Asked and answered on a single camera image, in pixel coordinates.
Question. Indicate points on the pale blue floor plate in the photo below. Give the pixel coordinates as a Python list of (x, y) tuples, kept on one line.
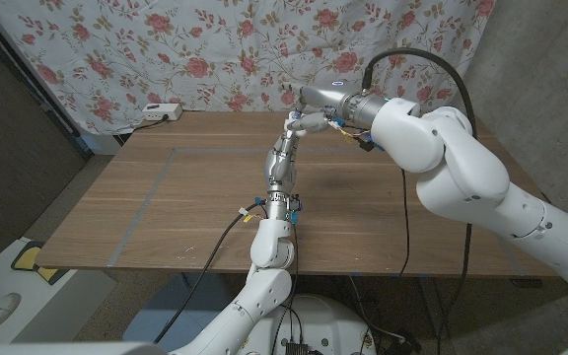
[(165, 305)]

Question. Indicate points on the white AirPods case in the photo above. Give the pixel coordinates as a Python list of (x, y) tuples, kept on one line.
[(301, 133)]

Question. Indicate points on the white power strip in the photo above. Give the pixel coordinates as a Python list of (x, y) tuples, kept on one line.
[(162, 112)]

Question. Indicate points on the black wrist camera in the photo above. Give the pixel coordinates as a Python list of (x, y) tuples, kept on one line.
[(295, 203), (365, 143)]

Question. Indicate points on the white round robot torso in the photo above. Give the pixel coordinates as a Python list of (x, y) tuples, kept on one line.
[(333, 320)]

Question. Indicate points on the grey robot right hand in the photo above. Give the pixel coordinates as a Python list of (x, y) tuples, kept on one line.
[(343, 98)]

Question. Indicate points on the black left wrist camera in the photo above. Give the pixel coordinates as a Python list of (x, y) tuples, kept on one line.
[(295, 203)]

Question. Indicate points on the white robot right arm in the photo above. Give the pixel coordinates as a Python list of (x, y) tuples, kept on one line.
[(461, 167)]

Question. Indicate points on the white floor board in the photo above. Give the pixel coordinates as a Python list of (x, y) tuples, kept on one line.
[(42, 305)]

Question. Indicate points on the black door frame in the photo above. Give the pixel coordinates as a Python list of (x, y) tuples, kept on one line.
[(52, 116)]

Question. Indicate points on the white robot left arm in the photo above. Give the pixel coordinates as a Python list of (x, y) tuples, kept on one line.
[(259, 296)]

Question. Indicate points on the grey table leg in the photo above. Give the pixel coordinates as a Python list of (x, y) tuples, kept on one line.
[(432, 305)]

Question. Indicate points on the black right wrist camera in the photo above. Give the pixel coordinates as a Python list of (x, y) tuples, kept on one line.
[(365, 143)]

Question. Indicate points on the floral backdrop cloth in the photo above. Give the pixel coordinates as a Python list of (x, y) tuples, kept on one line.
[(215, 54)]

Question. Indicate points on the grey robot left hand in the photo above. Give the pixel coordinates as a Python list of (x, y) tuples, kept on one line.
[(281, 167)]

